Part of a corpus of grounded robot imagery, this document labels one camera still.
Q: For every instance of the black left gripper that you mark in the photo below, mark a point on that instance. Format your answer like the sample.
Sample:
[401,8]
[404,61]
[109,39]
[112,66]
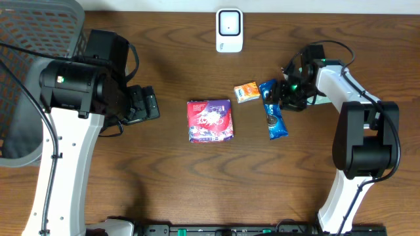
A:
[144,103]

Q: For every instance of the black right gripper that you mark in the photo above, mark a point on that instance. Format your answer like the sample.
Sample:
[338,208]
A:
[279,94]

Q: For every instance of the orange Kleenex tissue pack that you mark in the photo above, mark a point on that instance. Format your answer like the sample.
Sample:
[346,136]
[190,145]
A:
[247,92]

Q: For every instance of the blue Oreo cookie pack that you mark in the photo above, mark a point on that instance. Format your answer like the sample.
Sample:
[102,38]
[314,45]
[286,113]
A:
[274,119]

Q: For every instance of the red purple pad package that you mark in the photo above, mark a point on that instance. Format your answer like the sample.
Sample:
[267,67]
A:
[210,121]

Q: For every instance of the teal wipes packet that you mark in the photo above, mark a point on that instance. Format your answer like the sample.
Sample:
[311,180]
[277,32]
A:
[320,98]

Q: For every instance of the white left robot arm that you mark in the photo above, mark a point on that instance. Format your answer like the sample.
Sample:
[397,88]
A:
[83,96]

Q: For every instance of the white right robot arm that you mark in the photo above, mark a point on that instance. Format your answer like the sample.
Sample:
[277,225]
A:
[366,148]

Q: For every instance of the dark grey plastic basket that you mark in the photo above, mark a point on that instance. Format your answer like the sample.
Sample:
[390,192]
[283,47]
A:
[50,27]

